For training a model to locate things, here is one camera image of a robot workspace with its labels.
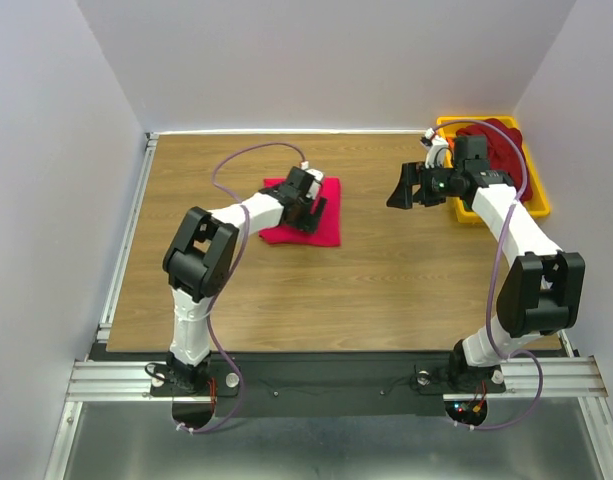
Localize dark red t shirt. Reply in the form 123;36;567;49
456;118;523;183

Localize aluminium right side rail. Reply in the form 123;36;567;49
558;330;581;358

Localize aluminium front rail frame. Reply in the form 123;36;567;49
45;357;613;479

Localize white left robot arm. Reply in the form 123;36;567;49
152;163;327;394

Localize pink t shirt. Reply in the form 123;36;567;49
259;177;342;247

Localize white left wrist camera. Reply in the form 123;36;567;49
299;161;326;200

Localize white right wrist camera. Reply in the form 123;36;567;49
420;128;451;168

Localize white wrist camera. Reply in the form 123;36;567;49
299;161;326;200
420;128;451;168

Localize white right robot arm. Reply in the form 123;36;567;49
386;129;585;390

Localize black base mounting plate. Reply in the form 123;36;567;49
145;351;505;426

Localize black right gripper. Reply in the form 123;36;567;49
386;160;464;209

